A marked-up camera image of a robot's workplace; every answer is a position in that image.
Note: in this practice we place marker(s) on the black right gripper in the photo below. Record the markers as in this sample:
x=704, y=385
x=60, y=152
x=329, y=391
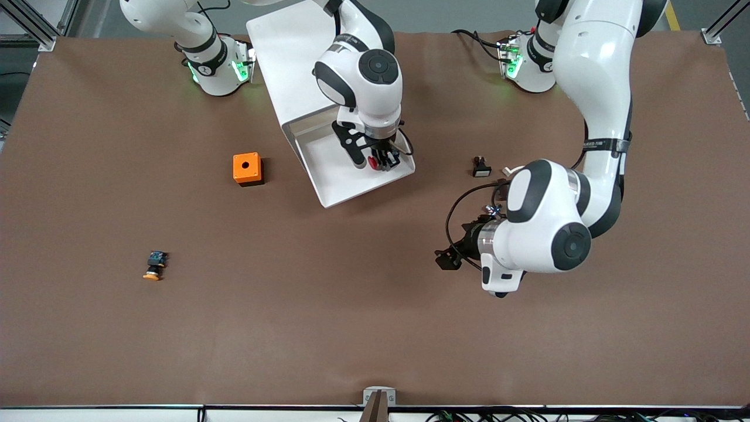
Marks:
x=384, y=154

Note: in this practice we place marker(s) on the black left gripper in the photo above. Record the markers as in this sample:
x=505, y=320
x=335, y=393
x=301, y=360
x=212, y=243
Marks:
x=469, y=243

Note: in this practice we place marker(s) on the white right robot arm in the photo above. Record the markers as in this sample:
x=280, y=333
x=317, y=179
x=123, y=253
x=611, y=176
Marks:
x=375, y=88

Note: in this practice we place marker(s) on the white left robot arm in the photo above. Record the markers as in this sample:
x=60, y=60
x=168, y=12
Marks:
x=597, y=88

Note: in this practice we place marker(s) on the yellow mushroom push button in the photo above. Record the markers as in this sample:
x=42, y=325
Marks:
x=154, y=264

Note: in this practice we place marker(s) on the black switch with white face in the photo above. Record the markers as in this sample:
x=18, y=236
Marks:
x=481, y=169

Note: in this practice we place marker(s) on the orange button enclosure box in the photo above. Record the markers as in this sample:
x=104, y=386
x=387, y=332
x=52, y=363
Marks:
x=246, y=167

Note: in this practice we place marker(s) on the grey table edge bracket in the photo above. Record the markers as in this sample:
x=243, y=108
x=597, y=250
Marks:
x=379, y=398

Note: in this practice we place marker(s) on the aluminium frame post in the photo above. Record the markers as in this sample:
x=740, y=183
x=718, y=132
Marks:
x=720, y=26
x=35, y=26

